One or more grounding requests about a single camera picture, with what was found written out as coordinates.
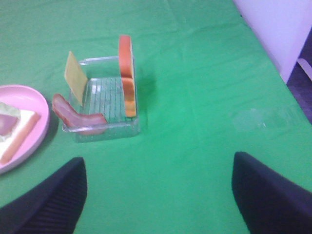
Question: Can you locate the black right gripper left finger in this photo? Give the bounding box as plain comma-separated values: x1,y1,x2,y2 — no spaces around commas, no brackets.
0,157,88,234

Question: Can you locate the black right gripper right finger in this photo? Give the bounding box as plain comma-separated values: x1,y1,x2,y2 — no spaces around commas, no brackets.
232,152,312,234

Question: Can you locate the bread slice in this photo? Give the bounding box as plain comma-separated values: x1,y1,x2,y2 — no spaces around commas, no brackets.
0,110,40,165
118,35,137,117

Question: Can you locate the bacon strip tray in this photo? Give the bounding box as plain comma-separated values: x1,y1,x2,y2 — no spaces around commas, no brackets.
52,94,107,128
0,114,19,136

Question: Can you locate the green lettuce leaf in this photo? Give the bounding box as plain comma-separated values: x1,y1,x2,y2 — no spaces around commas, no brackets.
0,102,20,142

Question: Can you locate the yellow cheese slice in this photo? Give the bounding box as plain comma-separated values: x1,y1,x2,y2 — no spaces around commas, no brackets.
64,51,88,106

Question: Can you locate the pink round plate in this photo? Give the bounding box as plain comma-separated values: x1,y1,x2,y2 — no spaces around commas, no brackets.
0,84,50,174

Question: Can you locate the clear right plastic tray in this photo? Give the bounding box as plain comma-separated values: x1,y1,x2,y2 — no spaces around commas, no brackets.
62,56,140,142

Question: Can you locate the green tablecloth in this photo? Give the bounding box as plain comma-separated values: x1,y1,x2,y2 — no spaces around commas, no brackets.
0,0,312,234

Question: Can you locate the white cabinet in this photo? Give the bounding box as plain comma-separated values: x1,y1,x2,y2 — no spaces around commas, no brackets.
234,0,312,82

